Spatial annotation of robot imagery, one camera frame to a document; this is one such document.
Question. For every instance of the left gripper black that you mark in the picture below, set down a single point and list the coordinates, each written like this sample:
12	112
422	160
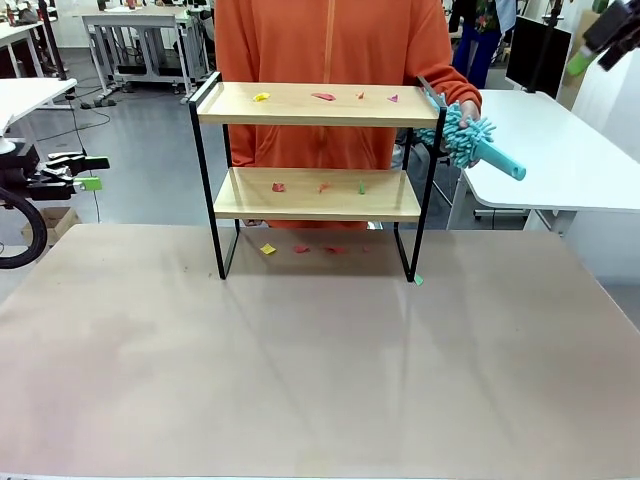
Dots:
20	172

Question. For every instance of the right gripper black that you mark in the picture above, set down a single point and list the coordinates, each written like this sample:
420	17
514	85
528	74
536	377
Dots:
607	22

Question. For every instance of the teal microfibre duster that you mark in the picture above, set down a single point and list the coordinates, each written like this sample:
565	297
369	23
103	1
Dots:
500	162

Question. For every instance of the person's left forearm orange sleeve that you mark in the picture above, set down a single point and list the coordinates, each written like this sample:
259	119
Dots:
450	80

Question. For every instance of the person's left hand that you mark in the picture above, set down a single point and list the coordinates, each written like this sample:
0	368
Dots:
468	111

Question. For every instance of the brown cardboard box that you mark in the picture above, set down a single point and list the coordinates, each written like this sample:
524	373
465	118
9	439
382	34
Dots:
55	222

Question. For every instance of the black computer monitor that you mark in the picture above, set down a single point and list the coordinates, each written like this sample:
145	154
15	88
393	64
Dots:
537	50

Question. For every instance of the small white desk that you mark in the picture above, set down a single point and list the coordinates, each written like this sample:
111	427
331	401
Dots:
30	95

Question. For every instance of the person in blue trousers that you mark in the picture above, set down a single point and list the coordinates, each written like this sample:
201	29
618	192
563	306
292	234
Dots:
480	50

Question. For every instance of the black vertical stand pole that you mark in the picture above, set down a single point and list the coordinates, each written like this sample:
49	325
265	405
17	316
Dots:
54	40

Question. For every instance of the black office chair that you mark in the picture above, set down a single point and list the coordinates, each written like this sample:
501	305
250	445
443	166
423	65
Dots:
425	150

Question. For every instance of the crumpled yellow paper scrap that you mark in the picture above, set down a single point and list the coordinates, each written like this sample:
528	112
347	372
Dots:
261	97

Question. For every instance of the flat yellow paper scrap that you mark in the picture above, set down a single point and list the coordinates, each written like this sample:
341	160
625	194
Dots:
268	248

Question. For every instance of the elongated red paper scrap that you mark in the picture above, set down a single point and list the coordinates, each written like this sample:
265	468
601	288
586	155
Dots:
323	96

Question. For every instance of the person torso orange jacket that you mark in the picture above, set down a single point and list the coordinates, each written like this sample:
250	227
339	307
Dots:
325	40

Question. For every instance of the grey metal frame desk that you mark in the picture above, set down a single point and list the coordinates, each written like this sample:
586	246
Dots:
135	22

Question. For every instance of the black frame wooden two-tier shelf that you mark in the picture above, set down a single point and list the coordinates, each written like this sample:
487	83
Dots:
310	116

